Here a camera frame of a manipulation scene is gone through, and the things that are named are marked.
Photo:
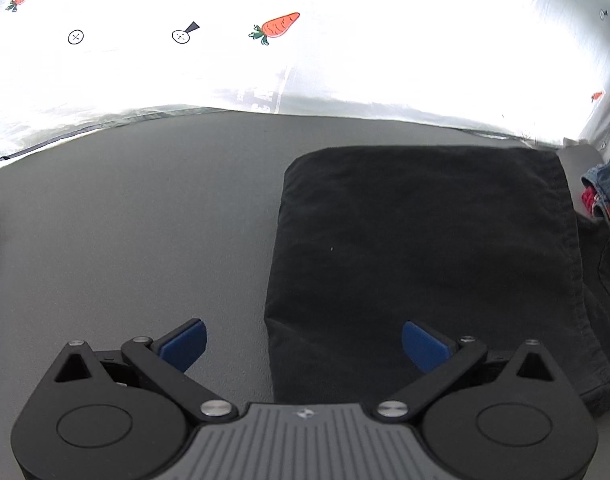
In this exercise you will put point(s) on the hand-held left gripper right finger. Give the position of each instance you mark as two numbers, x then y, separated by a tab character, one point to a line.
425	347

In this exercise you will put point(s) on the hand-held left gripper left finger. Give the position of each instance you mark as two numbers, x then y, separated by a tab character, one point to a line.
185	346

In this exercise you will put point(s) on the black cargo pants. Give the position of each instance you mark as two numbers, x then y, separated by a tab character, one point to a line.
410	240

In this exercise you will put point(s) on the red garment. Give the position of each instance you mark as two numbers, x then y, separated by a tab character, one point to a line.
594	200

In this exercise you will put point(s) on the printed white sheet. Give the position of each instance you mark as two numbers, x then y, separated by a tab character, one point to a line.
335	70

